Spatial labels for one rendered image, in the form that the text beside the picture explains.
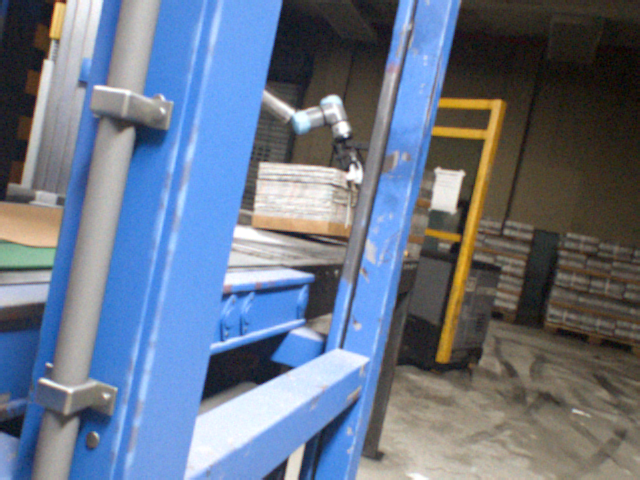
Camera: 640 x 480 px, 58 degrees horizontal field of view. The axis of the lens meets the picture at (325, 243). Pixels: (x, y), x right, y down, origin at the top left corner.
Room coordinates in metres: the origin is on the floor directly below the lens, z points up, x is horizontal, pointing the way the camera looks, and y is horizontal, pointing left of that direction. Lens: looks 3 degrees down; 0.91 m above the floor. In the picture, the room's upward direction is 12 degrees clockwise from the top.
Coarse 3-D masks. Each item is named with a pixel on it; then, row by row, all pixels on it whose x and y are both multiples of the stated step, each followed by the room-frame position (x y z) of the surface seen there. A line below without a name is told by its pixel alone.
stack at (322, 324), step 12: (240, 216) 2.72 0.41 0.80; (252, 216) 2.67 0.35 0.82; (312, 324) 3.08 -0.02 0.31; (324, 324) 3.14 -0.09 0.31; (216, 360) 2.70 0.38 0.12; (228, 360) 2.68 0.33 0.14; (240, 360) 2.72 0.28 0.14; (252, 360) 2.78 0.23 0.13; (228, 372) 2.68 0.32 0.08; (240, 372) 2.74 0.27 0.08; (252, 372) 2.98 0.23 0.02
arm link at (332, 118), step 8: (336, 96) 2.15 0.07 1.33; (320, 104) 2.16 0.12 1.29; (328, 104) 2.13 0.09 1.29; (336, 104) 2.13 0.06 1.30; (328, 112) 2.12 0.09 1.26; (336, 112) 2.12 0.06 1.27; (344, 112) 2.14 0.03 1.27; (328, 120) 2.13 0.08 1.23; (336, 120) 2.12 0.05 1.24; (344, 120) 2.13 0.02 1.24
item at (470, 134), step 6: (432, 132) 4.13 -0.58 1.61; (438, 132) 4.10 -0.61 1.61; (444, 132) 4.07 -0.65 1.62; (450, 132) 4.04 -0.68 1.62; (456, 132) 4.01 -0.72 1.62; (462, 132) 3.98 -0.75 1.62; (468, 132) 3.95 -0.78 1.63; (474, 132) 3.92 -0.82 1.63; (480, 132) 3.89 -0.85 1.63; (486, 132) 3.86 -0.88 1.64; (456, 138) 4.05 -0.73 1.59; (462, 138) 4.00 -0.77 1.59; (468, 138) 3.96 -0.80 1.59; (474, 138) 3.92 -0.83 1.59; (480, 138) 3.89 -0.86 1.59
